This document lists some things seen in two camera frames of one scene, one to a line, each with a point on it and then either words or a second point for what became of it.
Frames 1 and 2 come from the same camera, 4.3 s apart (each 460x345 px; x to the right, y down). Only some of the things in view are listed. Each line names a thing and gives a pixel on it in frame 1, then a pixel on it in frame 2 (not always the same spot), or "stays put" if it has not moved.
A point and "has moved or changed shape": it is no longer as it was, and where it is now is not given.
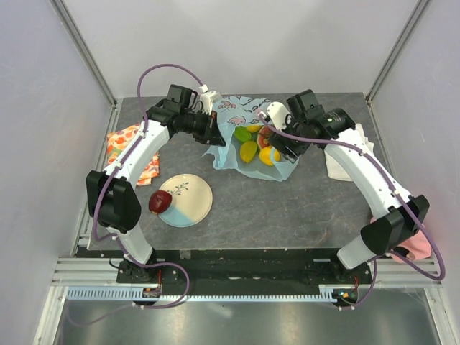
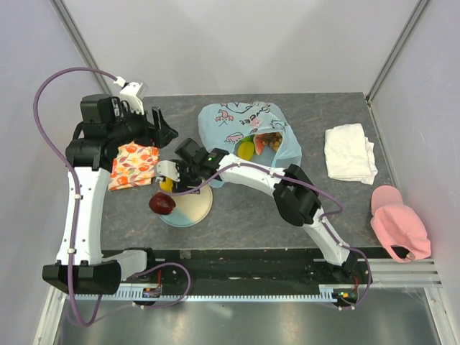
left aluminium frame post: (74, 32) stays put
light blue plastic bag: (232, 112) has moved or changed shape
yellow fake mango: (247, 150) stays put
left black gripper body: (203, 125) → (149, 134)
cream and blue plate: (192, 200) stays put
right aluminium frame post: (420, 8) stays put
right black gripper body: (295, 145) → (188, 177)
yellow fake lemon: (269, 155) → (167, 185)
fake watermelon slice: (264, 134) → (259, 142)
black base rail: (248, 267) stays put
